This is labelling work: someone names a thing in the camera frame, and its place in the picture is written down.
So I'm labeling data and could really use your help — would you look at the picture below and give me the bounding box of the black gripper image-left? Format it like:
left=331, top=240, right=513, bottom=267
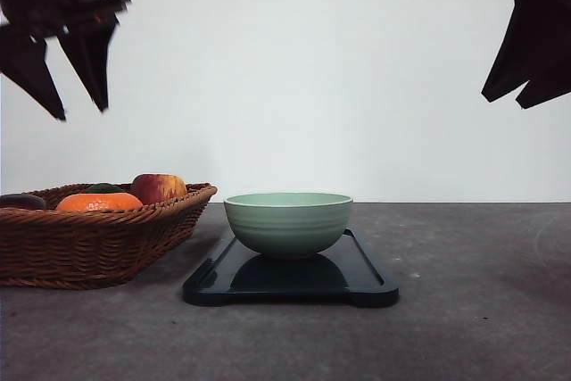
left=0, top=0, right=131, bottom=120

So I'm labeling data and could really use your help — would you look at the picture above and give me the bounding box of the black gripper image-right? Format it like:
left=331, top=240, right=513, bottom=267
left=481, top=0, right=571, bottom=110

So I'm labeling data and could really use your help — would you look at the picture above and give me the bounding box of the green ceramic bowl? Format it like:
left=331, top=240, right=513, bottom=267
left=224, top=192, right=353, bottom=259

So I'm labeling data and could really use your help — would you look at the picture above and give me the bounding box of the brown wicker basket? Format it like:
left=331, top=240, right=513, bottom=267
left=0, top=183, right=217, bottom=289

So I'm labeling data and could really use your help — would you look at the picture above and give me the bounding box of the dark green fruit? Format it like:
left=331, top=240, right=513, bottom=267
left=85, top=183, right=123, bottom=193

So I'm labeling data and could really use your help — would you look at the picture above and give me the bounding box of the orange tangerine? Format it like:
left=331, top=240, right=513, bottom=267
left=56, top=193, right=143, bottom=211

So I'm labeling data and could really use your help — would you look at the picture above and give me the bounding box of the dark purple fruit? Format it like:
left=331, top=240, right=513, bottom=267
left=0, top=194, right=46, bottom=210

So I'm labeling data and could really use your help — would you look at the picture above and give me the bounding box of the red yellow apple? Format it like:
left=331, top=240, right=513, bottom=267
left=130, top=173, right=186, bottom=204

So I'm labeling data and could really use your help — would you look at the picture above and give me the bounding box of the dark blue rectangular tray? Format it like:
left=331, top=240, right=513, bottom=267
left=184, top=228, right=400, bottom=307

